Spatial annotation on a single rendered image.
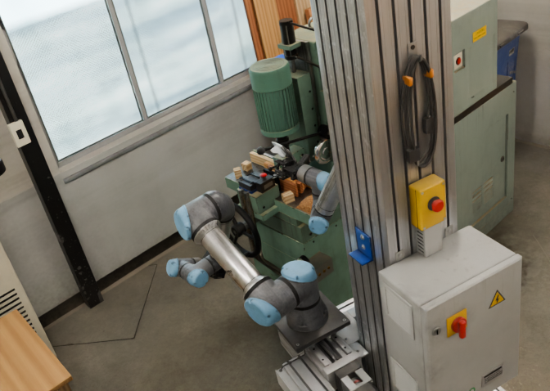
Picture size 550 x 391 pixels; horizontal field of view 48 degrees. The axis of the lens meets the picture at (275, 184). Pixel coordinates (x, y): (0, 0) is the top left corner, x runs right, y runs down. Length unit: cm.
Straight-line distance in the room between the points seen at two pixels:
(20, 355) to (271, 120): 152
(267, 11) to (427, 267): 268
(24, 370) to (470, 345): 190
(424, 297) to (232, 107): 280
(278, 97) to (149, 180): 156
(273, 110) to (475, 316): 130
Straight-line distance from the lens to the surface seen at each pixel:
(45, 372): 294
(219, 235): 219
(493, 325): 192
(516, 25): 438
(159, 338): 365
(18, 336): 320
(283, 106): 269
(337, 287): 312
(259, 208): 277
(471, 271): 179
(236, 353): 341
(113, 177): 388
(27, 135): 347
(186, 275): 258
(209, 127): 419
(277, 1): 425
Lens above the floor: 238
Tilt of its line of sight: 30 degrees down
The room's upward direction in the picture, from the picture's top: 12 degrees counter-clockwise
